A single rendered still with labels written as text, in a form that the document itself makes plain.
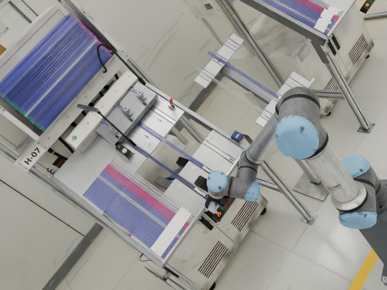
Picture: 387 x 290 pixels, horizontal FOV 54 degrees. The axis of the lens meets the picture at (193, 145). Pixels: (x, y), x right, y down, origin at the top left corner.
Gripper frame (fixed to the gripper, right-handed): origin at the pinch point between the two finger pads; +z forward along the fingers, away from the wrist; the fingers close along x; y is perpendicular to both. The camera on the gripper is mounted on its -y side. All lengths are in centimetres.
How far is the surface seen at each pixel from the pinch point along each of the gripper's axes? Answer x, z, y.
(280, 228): 20, 74, 33
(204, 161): 13.6, 9.9, -16.1
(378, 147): 92, 54, 55
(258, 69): 107, 72, -39
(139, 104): 18, 4, -60
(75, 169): -27, 10, -66
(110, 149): -8, 10, -59
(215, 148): 22.4, 9.9, -15.8
